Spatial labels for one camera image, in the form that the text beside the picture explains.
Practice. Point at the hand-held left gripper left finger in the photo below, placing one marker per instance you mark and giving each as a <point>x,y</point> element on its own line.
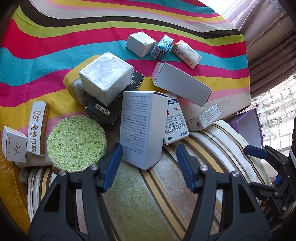
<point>113,164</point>

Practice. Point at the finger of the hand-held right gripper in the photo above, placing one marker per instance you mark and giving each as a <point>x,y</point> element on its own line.
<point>261,188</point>
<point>255,151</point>

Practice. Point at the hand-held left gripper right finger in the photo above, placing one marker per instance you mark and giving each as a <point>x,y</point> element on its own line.
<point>185,166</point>

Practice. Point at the purple box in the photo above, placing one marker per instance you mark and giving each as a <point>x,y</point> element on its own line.
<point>249,129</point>

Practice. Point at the black box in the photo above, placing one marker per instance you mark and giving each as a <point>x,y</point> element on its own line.
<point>101,113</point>

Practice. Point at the round green sponge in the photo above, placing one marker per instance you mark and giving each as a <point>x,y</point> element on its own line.
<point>76,143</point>

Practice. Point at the tall white text box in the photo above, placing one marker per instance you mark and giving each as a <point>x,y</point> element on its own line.
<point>141,129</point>

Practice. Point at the white red print box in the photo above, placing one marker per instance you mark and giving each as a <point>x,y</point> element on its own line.
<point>175,122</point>

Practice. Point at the striped beige cushion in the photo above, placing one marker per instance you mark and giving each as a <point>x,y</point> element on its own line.
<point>138,208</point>

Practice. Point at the white lace curtain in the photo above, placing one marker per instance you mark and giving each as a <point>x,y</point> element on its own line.
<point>277,104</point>

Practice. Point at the small white text box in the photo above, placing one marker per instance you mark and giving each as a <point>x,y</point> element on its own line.
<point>205,118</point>

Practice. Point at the long white box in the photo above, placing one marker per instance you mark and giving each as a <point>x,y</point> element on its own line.
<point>182,83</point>

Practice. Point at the tall gold white box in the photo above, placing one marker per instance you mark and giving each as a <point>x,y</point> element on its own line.
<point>37,127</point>

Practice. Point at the large silver white cube box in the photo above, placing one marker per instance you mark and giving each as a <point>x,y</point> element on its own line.
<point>104,74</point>

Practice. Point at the yellow sponge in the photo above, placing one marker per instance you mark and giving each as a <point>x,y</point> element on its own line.
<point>69,81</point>

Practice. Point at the small white diamond logo box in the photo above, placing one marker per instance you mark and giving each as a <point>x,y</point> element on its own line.
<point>15,146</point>

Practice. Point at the yellow leather sofa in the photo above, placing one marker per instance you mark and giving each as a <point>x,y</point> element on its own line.
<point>11,185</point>

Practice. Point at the white orange soft packet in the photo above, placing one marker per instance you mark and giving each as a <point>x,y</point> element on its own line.
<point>187,54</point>

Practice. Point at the pink pleated curtain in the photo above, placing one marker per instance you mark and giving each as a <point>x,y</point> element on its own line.
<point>266,34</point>

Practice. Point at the small teal box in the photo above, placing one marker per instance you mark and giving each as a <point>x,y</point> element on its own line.
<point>161,48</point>

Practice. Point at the small plain white box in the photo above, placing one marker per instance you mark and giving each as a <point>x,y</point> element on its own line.
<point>138,42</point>

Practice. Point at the striped colourful cloth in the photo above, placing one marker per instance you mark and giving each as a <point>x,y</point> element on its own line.
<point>46,34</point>

